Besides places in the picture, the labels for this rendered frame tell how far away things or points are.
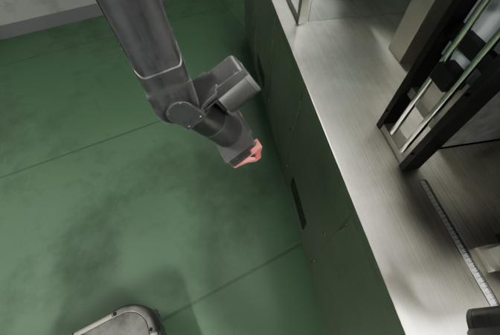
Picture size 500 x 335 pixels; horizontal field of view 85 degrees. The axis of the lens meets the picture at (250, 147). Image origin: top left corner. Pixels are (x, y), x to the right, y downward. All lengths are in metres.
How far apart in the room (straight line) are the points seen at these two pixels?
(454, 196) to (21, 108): 2.64
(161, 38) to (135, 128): 1.81
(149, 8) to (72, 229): 1.67
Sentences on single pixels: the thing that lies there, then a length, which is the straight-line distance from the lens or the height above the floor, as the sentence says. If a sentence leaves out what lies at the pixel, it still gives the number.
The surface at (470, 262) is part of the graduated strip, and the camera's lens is 0.80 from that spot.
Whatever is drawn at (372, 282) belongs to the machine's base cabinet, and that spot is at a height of 0.78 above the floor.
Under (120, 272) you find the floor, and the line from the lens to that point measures 1.68.
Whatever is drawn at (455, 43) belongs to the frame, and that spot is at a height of 1.21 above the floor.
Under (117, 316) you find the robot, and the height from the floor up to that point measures 0.24.
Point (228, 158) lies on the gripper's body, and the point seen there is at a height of 1.11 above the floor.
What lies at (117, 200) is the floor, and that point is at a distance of 1.84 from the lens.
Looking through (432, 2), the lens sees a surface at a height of 1.11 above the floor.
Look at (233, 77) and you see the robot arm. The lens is 0.39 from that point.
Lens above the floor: 1.53
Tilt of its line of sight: 56 degrees down
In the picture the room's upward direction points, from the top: straight up
